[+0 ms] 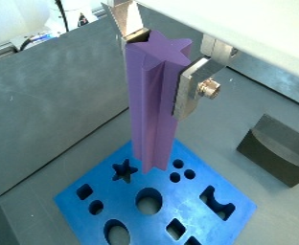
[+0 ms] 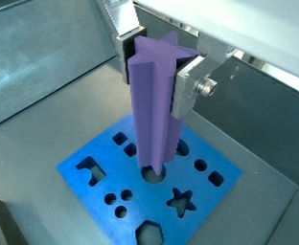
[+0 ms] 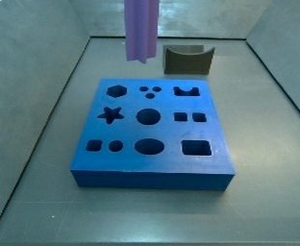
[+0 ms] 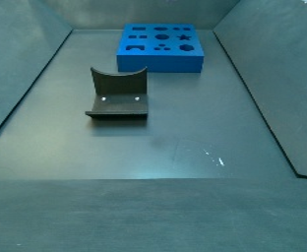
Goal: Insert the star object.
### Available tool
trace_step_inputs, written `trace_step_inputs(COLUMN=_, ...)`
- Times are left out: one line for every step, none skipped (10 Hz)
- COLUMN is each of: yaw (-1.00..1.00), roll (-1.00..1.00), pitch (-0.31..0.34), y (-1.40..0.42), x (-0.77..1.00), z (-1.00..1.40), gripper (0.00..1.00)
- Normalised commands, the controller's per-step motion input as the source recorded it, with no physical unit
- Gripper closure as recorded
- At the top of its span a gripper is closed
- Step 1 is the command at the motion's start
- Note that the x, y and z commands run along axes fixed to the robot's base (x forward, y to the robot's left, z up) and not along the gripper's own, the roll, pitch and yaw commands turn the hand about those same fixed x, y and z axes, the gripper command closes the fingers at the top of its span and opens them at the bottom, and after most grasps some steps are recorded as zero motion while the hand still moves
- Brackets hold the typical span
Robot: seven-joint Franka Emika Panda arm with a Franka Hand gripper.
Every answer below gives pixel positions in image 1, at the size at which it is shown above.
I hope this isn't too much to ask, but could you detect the purple star-shaped peg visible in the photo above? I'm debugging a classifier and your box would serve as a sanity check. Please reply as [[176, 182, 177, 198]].
[[125, 31, 192, 173]]

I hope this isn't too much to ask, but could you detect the blue shape-sorting board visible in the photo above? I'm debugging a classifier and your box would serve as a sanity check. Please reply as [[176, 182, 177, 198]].
[[54, 142, 255, 245]]

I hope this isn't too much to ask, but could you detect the black cable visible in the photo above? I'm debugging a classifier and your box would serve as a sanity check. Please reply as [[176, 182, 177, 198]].
[[54, 0, 70, 33]]

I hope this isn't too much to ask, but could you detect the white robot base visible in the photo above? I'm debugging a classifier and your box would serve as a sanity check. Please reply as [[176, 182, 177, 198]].
[[45, 0, 105, 33]]

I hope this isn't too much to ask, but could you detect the dark grey block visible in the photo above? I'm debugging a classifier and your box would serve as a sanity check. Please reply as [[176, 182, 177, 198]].
[[236, 114, 299, 188]]

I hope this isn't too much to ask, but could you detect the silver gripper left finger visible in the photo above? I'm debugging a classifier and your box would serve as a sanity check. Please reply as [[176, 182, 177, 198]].
[[102, 0, 150, 44]]

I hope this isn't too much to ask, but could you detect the grey foam side panel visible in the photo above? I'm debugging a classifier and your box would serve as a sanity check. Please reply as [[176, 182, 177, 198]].
[[0, 18, 128, 195]]

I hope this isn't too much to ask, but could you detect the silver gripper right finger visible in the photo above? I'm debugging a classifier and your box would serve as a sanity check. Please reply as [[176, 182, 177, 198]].
[[172, 34, 237, 121]]

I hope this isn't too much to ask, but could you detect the aluminium frame rail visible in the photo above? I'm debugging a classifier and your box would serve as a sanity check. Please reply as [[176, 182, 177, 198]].
[[0, 42, 17, 58]]

